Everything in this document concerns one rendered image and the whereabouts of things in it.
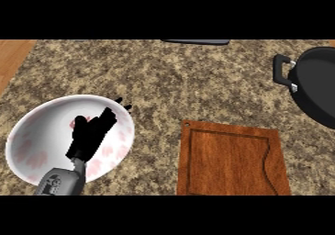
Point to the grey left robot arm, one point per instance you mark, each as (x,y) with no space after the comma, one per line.
(61,182)

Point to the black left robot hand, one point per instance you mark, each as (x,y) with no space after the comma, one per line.
(90,134)

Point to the white bowl with pink spots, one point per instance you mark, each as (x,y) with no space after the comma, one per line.
(43,134)

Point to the brown wooden cutting board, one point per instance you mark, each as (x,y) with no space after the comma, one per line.
(230,162)

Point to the dark grey flat object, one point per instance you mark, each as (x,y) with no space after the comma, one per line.
(196,41)

